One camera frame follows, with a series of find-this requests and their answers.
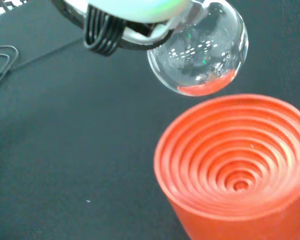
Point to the black bench cloth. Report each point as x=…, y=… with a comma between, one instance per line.
x=65, y=150

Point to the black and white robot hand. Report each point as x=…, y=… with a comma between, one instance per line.
x=130, y=15

